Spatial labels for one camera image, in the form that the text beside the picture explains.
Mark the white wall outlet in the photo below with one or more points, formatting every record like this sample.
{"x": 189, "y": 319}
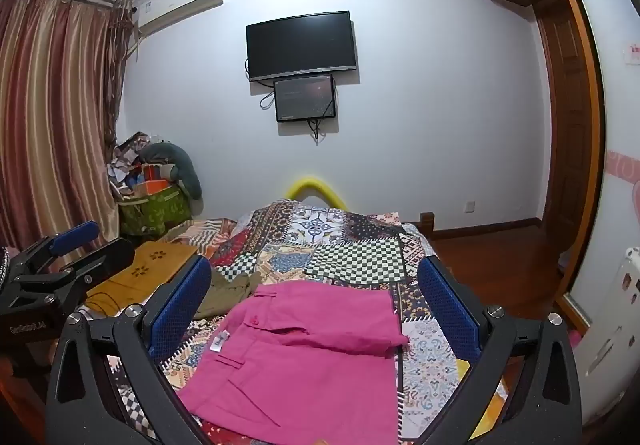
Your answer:
{"x": 469, "y": 207}

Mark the small white wall sticker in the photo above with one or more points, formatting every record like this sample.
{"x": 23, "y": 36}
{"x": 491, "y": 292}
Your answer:
{"x": 634, "y": 54}

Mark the black wall television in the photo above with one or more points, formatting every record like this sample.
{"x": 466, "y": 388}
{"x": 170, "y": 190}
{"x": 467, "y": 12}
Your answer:
{"x": 300, "y": 45}

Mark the small black wall monitor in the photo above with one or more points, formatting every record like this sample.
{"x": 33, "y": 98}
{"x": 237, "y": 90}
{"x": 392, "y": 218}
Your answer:
{"x": 305, "y": 97}

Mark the grey plush pillow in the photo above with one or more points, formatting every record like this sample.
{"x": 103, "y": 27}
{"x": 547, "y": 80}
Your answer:
{"x": 185, "y": 170}

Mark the white plastic appliance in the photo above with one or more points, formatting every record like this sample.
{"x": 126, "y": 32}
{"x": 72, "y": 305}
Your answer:
{"x": 615, "y": 325}

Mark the patchwork printed blanket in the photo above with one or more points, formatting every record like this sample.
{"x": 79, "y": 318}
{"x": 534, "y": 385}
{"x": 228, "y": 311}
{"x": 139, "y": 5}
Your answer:
{"x": 350, "y": 250}

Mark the white wardrobe sliding door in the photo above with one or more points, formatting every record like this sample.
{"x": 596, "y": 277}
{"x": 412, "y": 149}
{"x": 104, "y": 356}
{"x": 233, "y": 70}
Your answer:
{"x": 615, "y": 125}

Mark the pink pants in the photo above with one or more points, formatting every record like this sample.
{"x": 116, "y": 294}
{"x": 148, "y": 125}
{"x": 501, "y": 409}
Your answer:
{"x": 300, "y": 365}

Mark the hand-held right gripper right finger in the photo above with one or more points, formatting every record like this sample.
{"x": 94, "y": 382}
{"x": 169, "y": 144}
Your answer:
{"x": 447, "y": 305}

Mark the brown wooden door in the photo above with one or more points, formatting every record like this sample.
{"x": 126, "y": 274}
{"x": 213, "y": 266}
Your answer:
{"x": 565, "y": 125}

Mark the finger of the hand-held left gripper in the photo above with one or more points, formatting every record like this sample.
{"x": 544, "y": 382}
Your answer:
{"x": 110, "y": 255}
{"x": 75, "y": 232}

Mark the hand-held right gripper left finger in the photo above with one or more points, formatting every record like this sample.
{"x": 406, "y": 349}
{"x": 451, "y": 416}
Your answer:
{"x": 177, "y": 305}

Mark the striped brown curtain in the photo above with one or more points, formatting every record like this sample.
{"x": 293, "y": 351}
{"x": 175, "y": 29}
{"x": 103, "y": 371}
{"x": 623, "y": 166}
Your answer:
{"x": 50, "y": 125}

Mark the mustard embroidered cloth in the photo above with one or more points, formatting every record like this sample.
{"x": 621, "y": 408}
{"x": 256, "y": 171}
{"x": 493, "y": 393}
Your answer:
{"x": 150, "y": 265}

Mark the green fabric storage box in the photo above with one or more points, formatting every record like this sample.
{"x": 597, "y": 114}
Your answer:
{"x": 155, "y": 212}

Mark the wooden bed post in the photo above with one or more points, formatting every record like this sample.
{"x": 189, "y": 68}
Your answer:
{"x": 427, "y": 225}

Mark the olive green pants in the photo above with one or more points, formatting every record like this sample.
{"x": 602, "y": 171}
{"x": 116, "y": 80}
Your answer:
{"x": 227, "y": 292}

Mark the white air conditioner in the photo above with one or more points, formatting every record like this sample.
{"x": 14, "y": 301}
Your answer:
{"x": 180, "y": 0}

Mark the orange box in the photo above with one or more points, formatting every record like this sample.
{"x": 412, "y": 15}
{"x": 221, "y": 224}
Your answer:
{"x": 152, "y": 185}

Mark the striped orange bed sheet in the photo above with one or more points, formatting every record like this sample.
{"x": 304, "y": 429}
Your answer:
{"x": 200, "y": 232}

